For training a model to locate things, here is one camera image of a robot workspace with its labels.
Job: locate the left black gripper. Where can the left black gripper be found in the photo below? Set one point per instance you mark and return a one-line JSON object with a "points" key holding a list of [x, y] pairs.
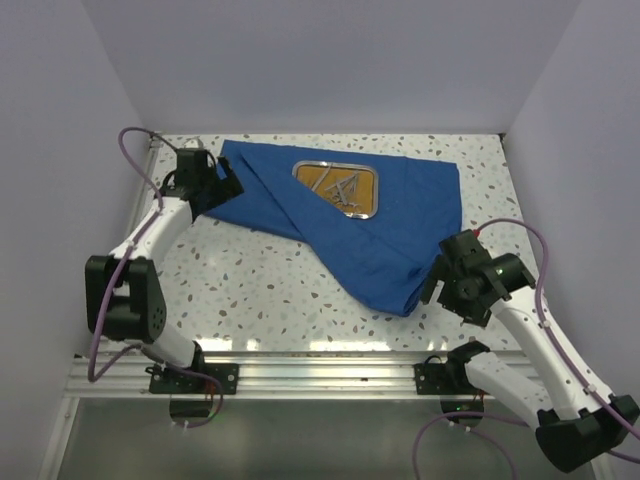
{"points": [[228, 187]]}

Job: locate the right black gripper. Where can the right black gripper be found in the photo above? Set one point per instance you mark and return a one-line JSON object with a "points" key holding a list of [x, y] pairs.
{"points": [[472, 312]]}

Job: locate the blue surgical cloth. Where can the blue surgical cloth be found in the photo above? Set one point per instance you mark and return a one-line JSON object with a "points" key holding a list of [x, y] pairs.
{"points": [[382, 262]]}

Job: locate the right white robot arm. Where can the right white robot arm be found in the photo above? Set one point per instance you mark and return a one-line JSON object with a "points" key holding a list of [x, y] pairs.
{"points": [[574, 415]]}

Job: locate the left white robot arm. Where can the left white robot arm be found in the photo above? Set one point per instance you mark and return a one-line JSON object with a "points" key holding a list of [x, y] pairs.
{"points": [[124, 298]]}

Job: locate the steel forceps in tray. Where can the steel forceps in tray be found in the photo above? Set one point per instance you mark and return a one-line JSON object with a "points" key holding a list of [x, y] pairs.
{"points": [[343, 192]]}

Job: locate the metal instrument tray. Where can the metal instrument tray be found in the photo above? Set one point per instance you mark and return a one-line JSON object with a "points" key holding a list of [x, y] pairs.
{"points": [[317, 175]]}

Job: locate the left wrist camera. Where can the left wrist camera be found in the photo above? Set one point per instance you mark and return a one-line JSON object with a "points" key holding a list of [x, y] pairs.
{"points": [[193, 144]]}

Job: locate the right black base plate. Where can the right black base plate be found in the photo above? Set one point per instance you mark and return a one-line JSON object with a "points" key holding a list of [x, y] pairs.
{"points": [[443, 378]]}

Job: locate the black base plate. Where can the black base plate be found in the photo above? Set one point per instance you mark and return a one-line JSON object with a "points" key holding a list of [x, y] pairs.
{"points": [[443, 378], [166, 381]]}

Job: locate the aluminium mounting rail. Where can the aluminium mounting rail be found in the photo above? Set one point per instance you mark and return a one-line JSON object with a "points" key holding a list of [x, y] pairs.
{"points": [[291, 376]]}

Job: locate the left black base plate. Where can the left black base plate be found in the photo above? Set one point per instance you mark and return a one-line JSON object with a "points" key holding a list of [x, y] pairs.
{"points": [[166, 381]]}

